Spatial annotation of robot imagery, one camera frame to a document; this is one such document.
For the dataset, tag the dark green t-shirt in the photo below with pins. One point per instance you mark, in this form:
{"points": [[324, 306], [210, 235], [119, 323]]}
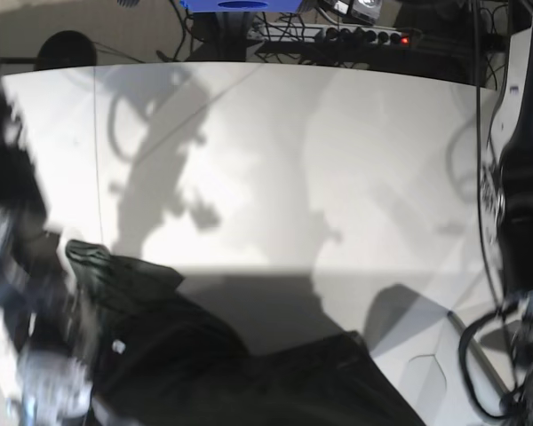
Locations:
{"points": [[256, 350]]}

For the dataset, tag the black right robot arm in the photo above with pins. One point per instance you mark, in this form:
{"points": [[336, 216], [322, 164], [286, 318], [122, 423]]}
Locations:
{"points": [[40, 314]]}

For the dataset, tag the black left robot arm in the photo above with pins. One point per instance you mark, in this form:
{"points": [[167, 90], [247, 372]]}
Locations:
{"points": [[504, 183]]}

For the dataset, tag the white power strip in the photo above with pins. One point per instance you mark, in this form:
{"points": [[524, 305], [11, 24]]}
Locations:
{"points": [[313, 33]]}

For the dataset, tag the grey monitor frame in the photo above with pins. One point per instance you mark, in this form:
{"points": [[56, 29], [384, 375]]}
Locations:
{"points": [[467, 345]]}

